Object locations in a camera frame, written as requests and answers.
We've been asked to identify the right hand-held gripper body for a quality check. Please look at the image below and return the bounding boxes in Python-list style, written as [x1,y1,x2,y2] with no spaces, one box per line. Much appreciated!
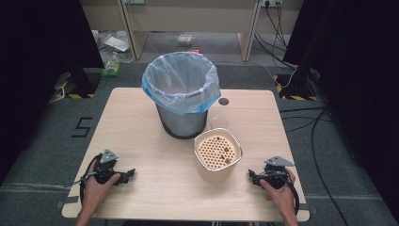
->
[259,155,295,190]

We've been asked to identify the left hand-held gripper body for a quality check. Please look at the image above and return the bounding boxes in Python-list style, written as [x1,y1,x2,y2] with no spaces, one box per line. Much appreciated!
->
[92,148,127,186]

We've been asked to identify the person's left hand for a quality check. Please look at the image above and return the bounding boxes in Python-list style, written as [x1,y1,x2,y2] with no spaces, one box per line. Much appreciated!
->
[82,159,121,212]

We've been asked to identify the person's right hand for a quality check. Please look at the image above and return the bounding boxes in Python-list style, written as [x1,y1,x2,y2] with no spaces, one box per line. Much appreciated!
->
[259,169,297,218]

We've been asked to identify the brown food scraps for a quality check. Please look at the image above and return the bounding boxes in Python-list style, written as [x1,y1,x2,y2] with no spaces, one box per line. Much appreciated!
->
[215,136,233,165]

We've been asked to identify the beige container with perforated insert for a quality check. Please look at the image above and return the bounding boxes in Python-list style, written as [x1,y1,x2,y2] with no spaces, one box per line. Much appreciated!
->
[193,127,244,185]

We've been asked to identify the clear plastic cup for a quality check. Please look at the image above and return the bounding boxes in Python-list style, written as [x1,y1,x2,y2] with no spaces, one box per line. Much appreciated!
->
[209,116,230,130]

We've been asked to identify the grey mesh trash bin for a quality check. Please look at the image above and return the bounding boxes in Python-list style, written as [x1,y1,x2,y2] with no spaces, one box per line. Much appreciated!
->
[155,103,209,140]

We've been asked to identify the black stand base striped tape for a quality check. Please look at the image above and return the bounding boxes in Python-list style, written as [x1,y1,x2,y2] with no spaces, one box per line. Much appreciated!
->
[272,69,321,102]
[50,67,102,104]

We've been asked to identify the green plastic bottle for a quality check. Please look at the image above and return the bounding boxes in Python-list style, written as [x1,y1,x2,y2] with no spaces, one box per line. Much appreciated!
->
[101,51,122,78]

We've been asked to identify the light blue plastic bin liner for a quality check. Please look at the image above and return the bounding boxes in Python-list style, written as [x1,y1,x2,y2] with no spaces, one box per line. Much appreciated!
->
[141,51,222,117]

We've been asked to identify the black curtain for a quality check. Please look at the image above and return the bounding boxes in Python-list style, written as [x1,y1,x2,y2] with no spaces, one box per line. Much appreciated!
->
[0,0,105,186]
[282,0,399,218]

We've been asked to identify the white paper sheet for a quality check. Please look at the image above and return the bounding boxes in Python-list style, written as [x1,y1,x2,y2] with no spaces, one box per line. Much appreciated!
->
[103,35,131,54]

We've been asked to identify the clear plastic box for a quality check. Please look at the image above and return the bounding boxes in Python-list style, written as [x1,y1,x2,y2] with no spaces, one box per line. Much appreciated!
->
[176,33,195,47]

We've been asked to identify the light wooden desk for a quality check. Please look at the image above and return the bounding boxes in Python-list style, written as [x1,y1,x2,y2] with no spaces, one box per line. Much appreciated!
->
[78,0,304,62]

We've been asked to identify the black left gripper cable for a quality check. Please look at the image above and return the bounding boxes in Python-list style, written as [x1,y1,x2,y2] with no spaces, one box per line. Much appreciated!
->
[78,153,104,205]

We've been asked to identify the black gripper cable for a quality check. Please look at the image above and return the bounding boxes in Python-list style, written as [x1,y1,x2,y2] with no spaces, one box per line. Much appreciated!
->
[78,153,104,205]
[286,179,301,218]

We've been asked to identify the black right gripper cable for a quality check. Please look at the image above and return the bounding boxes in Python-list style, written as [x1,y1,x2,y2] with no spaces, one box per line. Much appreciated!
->
[286,179,301,218]

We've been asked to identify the black floor cables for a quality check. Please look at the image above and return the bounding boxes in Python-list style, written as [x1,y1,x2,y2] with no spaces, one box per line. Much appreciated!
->
[279,105,351,226]

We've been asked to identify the black power cables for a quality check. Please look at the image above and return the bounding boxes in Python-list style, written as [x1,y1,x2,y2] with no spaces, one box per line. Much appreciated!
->
[253,2,297,71]

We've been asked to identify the white wall power socket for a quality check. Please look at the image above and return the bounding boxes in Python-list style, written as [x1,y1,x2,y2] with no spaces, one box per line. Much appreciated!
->
[260,0,283,8]

